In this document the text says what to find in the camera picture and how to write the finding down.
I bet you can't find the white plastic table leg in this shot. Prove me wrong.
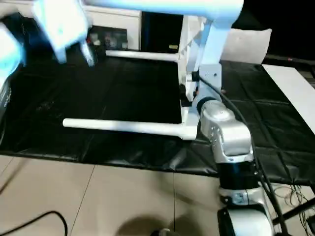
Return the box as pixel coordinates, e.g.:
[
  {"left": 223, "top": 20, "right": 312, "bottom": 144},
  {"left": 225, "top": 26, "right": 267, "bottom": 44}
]
[
  {"left": 83, "top": 0, "right": 245, "bottom": 25},
  {"left": 105, "top": 50, "right": 180, "bottom": 62},
  {"left": 62, "top": 118, "right": 198, "bottom": 141}
]

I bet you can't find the white sideboard cabinet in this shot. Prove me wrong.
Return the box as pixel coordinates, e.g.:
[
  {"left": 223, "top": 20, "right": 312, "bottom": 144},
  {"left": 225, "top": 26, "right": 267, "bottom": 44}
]
[{"left": 81, "top": 4, "right": 143, "bottom": 52}]

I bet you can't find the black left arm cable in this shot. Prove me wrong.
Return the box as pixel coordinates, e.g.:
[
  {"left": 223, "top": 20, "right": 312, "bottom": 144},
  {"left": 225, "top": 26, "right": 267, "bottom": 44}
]
[{"left": 0, "top": 210, "right": 69, "bottom": 236}]

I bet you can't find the grey cushion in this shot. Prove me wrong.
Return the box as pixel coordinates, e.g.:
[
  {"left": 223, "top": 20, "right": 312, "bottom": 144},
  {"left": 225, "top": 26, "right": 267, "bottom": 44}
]
[{"left": 221, "top": 28, "right": 273, "bottom": 65}]

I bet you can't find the black robot right foot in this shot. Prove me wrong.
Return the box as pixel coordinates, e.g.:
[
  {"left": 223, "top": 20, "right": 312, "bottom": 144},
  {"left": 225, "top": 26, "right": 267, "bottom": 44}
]
[{"left": 152, "top": 228, "right": 173, "bottom": 236}]

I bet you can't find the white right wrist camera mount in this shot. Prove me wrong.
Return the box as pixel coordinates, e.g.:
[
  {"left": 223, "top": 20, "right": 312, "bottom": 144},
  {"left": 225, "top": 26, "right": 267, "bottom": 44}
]
[{"left": 196, "top": 63, "right": 223, "bottom": 116}]

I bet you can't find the black sofa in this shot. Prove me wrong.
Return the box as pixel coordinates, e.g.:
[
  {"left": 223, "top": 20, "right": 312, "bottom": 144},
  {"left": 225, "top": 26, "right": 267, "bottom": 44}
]
[{"left": 141, "top": 0, "right": 315, "bottom": 65}]

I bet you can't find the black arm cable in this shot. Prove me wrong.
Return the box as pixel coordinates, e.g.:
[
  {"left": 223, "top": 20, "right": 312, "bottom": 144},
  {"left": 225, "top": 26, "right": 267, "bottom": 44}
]
[
  {"left": 0, "top": 210, "right": 69, "bottom": 236},
  {"left": 198, "top": 73, "right": 289, "bottom": 236}
]

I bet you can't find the white flat board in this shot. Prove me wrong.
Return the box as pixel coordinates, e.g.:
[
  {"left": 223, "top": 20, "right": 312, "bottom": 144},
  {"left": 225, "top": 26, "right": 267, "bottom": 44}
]
[{"left": 260, "top": 63, "right": 315, "bottom": 136}]

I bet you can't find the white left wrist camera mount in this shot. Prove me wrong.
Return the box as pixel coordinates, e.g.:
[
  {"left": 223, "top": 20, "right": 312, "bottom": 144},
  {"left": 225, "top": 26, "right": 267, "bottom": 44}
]
[{"left": 31, "top": 0, "right": 90, "bottom": 65}]

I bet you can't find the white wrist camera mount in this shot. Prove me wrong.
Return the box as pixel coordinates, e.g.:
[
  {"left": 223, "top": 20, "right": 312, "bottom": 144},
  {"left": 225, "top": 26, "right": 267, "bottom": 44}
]
[
  {"left": 31, "top": 0, "right": 90, "bottom": 65},
  {"left": 196, "top": 63, "right": 223, "bottom": 116}
]

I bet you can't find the black floor stand foot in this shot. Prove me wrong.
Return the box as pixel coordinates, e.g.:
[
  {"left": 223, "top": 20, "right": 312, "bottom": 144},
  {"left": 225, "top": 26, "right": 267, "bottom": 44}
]
[{"left": 272, "top": 200, "right": 315, "bottom": 226}]

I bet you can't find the white plastic table top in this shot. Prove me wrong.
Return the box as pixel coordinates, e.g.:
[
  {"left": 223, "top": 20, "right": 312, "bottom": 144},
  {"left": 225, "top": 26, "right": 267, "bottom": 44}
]
[{"left": 177, "top": 13, "right": 233, "bottom": 140}]

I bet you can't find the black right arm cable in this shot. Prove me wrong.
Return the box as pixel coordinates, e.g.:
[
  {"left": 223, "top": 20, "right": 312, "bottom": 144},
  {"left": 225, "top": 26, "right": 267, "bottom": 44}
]
[{"left": 198, "top": 73, "right": 289, "bottom": 236}]

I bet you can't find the black television with red logo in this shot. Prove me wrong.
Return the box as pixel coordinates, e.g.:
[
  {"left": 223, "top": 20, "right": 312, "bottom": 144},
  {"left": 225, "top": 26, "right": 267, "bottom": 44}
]
[{"left": 264, "top": 55, "right": 315, "bottom": 65}]

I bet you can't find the black work mat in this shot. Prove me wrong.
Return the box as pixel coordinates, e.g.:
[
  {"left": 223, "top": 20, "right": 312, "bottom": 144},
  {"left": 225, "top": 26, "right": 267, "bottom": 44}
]
[{"left": 0, "top": 14, "right": 315, "bottom": 186}]

